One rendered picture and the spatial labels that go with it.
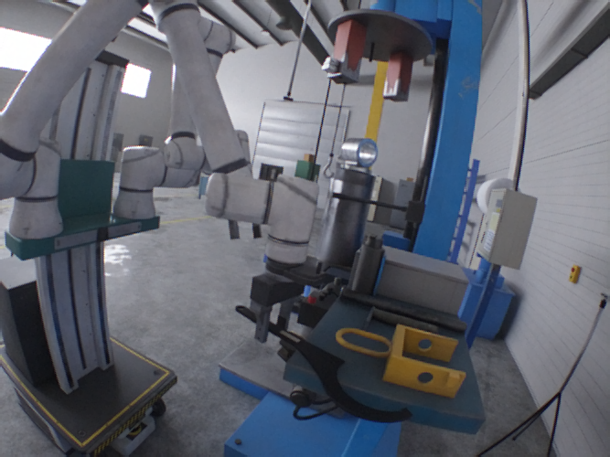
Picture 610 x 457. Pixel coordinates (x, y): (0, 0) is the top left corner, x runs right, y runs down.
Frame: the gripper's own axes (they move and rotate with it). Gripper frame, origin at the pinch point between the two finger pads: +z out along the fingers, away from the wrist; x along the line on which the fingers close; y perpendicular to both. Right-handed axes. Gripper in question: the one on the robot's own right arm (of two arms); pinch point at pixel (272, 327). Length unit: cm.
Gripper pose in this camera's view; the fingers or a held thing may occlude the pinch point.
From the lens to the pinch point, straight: 68.4
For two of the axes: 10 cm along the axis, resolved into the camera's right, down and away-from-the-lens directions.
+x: -5.7, 0.5, -8.2
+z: -1.9, 9.6, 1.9
